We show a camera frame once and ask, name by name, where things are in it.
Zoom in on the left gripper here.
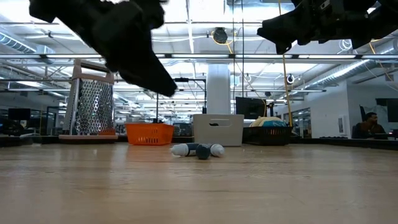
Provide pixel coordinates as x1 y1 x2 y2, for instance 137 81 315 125
29 0 178 98

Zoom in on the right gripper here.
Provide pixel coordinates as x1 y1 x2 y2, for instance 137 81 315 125
257 0 398 55

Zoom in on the yellow sponge with teal pad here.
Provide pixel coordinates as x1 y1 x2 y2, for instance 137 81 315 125
260 120 288 128
250 116 283 128

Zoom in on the orange plastic basket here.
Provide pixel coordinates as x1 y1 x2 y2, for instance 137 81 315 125
124 123 175 146

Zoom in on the white building pillar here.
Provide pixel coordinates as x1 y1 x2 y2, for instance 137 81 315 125
206 63 231 115

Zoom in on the black computer monitor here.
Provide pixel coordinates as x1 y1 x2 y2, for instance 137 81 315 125
235 96 267 121
7 108 31 121

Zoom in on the white plastic bin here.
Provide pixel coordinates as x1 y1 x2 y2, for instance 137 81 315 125
192 114 245 147

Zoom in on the black mesh basket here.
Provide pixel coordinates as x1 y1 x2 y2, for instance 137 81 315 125
242 126 293 146

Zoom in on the person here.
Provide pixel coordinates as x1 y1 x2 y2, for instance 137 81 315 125
351 111 387 140

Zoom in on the black metal stand frame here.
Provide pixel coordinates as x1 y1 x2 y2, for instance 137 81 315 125
155 77 208 124

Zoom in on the black ceiling cable reel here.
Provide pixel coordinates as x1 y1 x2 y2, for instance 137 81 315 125
212 27 229 45

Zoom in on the metal box grater pink handle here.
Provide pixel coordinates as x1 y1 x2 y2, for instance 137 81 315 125
58 58 119 144

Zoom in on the black table frame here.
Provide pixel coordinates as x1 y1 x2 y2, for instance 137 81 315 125
0 133 398 152

